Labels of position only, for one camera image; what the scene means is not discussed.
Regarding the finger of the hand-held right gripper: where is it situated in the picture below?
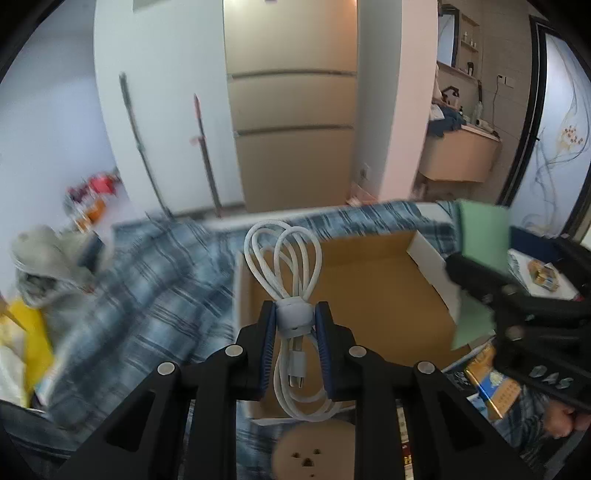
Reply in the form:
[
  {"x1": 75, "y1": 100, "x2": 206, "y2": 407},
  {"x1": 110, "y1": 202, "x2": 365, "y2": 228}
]
[
  {"x1": 509, "y1": 225, "x2": 591, "y2": 278},
  {"x1": 444, "y1": 253, "x2": 591, "y2": 324}
]

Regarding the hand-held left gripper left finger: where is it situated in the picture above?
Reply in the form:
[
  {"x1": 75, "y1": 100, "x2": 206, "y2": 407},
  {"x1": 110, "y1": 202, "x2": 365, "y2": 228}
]
[{"x1": 55, "y1": 300, "x2": 279, "y2": 480}]

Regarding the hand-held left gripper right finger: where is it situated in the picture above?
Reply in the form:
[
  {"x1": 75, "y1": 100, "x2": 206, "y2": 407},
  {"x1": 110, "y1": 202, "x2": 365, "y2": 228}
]
[{"x1": 316, "y1": 301, "x2": 541, "y2": 480}]

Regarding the white charging cable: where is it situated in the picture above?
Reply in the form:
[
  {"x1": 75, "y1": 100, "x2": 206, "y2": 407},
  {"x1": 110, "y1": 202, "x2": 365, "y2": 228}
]
[{"x1": 244, "y1": 220, "x2": 340, "y2": 422}]

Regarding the cardboard box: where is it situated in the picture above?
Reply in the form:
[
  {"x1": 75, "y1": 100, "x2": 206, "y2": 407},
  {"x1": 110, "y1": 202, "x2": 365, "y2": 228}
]
[{"x1": 233, "y1": 231, "x2": 497, "y2": 425}]

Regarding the person's right hand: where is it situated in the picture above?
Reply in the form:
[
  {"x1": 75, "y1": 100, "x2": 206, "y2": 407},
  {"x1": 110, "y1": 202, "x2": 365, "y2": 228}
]
[{"x1": 540, "y1": 399, "x2": 583, "y2": 440}]

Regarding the patterned glass door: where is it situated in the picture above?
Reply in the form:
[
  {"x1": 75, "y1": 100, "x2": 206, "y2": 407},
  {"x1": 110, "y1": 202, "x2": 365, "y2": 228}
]
[{"x1": 496, "y1": 16, "x2": 591, "y2": 241}]

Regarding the beige vanity cabinet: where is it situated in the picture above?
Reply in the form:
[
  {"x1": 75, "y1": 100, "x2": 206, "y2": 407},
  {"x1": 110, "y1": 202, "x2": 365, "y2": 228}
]
[{"x1": 418, "y1": 124, "x2": 503, "y2": 184}]

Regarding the blue plaid blanket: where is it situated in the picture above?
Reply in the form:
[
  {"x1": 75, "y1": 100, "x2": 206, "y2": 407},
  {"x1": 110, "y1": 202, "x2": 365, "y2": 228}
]
[{"x1": 28, "y1": 200, "x2": 555, "y2": 480}]

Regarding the blue clothes pile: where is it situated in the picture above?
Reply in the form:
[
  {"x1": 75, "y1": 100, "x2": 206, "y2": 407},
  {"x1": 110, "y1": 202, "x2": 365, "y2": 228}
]
[{"x1": 427, "y1": 104, "x2": 467, "y2": 138}]

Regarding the dark red broom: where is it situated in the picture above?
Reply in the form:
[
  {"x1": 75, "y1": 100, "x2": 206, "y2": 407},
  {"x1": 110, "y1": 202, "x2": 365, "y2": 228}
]
[{"x1": 191, "y1": 93, "x2": 225, "y2": 217}]

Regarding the gold refrigerator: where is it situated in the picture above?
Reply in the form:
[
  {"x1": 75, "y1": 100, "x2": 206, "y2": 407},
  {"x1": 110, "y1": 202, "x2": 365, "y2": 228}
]
[{"x1": 223, "y1": 0, "x2": 360, "y2": 213}]

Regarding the bathroom mirror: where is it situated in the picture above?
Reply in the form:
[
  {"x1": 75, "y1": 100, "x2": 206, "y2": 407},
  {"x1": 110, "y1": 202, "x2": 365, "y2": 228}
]
[{"x1": 438, "y1": 7, "x2": 462, "y2": 68}]

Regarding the red plastic bag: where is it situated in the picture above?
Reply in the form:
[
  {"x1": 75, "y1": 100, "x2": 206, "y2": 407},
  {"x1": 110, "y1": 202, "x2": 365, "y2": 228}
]
[{"x1": 67, "y1": 172, "x2": 121, "y2": 204}]

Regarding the yellow bag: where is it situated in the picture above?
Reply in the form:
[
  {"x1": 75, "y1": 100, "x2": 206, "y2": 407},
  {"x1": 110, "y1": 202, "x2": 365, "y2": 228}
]
[{"x1": 0, "y1": 298, "x2": 56, "y2": 407}]

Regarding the crumpled grey bag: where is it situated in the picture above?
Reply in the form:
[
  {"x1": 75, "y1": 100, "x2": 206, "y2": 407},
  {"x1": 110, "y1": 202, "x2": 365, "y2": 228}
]
[{"x1": 11, "y1": 225, "x2": 112, "y2": 308}]

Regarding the grey mop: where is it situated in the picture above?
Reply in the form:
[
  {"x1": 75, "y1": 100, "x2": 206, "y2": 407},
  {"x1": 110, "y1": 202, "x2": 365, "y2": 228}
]
[{"x1": 119, "y1": 73, "x2": 174, "y2": 220}]

